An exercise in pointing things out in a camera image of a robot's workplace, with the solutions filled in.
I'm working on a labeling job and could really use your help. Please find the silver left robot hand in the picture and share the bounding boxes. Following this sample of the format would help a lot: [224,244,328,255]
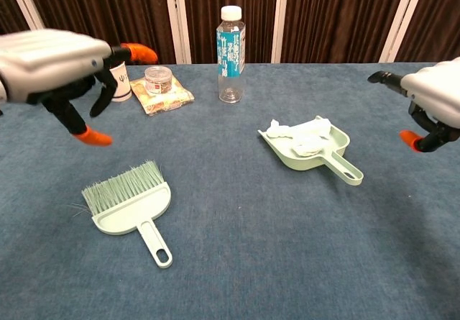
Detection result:
[0,28,159,147]

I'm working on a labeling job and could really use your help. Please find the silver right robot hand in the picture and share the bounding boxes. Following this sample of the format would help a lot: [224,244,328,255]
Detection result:
[367,56,460,154]

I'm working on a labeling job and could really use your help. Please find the white tissue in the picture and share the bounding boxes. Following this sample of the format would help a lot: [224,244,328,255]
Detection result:
[265,117,334,157]

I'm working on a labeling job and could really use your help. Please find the mint green dustpan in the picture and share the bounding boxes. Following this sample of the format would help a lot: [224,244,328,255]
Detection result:
[257,115,364,187]

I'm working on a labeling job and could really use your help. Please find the mint green hand broom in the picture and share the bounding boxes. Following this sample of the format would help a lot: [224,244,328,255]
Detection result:
[81,160,174,269]

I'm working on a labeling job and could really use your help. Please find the brown pleated curtain panel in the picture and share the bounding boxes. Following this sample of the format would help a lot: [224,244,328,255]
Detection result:
[281,0,410,64]
[181,0,280,64]
[21,0,177,65]
[0,0,29,35]
[395,0,460,65]

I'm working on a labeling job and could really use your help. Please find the white paper cup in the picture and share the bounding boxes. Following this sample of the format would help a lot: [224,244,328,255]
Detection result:
[109,60,133,103]

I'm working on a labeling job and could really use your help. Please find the clear round plastic jar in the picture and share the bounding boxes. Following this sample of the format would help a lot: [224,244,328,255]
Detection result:
[144,65,173,96]

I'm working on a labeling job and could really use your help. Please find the yellow snack packet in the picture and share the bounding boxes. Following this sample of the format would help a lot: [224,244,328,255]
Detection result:
[129,74,196,116]

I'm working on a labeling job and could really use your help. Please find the clear bottle with blue label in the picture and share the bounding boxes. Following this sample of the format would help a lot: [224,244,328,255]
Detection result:
[216,5,247,104]

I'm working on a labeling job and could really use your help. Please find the blue felt table cover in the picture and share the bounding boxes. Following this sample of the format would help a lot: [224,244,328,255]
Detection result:
[0,62,460,320]

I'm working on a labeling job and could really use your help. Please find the white partition frame post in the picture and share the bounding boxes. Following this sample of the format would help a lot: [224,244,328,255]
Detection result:
[379,0,431,63]
[3,0,46,32]
[270,0,290,64]
[163,0,193,65]

